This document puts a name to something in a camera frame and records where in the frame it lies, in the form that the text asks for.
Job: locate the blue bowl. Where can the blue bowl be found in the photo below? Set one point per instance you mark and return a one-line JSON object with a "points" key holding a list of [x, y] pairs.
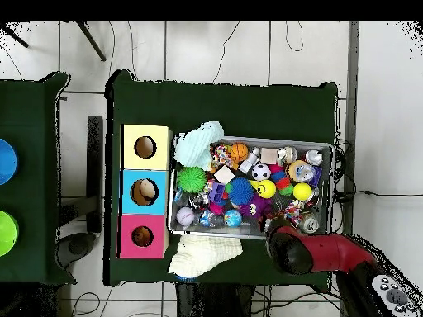
{"points": [[6, 161]]}

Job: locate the wooden box with three holes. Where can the wooden box with three holes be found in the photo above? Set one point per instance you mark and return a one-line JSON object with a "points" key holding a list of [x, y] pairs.
{"points": [[145, 161]]}

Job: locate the plain wooden block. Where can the plain wooden block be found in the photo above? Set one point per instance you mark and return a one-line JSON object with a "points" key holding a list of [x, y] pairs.
{"points": [[269, 156]]}

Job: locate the mint green cloth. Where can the mint green cloth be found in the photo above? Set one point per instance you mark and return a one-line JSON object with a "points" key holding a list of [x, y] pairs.
{"points": [[196, 145]]}

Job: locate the small yellow ball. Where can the small yellow ball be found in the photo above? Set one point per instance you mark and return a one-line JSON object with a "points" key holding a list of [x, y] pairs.
{"points": [[302, 191]]}

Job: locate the black white soccer ball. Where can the black white soccer ball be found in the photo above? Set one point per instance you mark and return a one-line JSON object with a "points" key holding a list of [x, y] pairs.
{"points": [[261, 172]]}

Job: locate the blue globe ball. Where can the blue globe ball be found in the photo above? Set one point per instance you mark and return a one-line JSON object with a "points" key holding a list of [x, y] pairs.
{"points": [[233, 218]]}

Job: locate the large yellow ball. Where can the large yellow ball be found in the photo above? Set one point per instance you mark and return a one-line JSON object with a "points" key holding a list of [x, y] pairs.
{"points": [[267, 189]]}

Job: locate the white baseball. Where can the white baseball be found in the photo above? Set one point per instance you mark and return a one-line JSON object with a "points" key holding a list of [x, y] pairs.
{"points": [[185, 216]]}

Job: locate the shallow clear mesh bin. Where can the shallow clear mesh bin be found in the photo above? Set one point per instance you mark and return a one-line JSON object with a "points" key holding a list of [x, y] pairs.
{"points": [[325, 171]]}

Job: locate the cream yellow cloth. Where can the cream yellow cloth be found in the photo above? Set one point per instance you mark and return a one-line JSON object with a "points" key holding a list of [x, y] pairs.
{"points": [[205, 254]]}

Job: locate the green spiky ball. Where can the green spiky ball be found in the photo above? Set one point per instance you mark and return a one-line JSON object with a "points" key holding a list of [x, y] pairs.
{"points": [[192, 179]]}

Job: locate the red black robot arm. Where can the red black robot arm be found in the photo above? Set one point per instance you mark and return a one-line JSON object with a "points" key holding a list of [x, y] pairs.
{"points": [[337, 254]]}

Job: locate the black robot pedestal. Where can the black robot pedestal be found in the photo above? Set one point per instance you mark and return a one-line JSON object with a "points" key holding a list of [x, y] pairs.
{"points": [[214, 303]]}

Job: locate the brown plush teddy bear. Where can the brown plush teddy bear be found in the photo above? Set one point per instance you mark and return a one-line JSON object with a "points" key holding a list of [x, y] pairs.
{"points": [[142, 236]]}

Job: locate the orange toy basketball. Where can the orange toy basketball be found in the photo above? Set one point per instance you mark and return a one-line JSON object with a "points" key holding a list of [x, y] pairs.
{"points": [[239, 152]]}

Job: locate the black tripod leg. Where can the black tripod leg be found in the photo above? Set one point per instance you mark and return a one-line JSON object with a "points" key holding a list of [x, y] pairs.
{"points": [[92, 41], [15, 38]]}

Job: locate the bright green bowl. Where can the bright green bowl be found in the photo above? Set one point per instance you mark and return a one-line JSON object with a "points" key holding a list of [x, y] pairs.
{"points": [[6, 232]]}

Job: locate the dark green side table cloth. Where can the dark green side table cloth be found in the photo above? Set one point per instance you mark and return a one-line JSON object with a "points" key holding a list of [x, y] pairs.
{"points": [[29, 115]]}

